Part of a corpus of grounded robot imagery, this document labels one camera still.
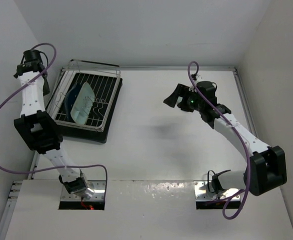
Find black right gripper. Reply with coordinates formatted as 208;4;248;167
164;83;204;112

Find dark blue leaf plate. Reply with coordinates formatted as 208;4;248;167
64;83;82;123

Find light green plate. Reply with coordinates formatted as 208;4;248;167
69;82;95;125

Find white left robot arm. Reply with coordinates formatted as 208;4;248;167
13;49;95;200

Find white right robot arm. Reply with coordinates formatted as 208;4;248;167
163;81;287;196

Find black drain tray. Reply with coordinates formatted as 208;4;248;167
48;70;123;144

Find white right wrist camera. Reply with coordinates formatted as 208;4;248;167
191;74;203;82

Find white wire dish rack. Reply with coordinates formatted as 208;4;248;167
46;58;121;132

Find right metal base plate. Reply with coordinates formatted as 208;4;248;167
193;180;239;203

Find metal base plate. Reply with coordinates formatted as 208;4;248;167
60;180;106;202
193;180;239;203

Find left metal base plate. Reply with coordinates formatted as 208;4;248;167
60;180;106;202

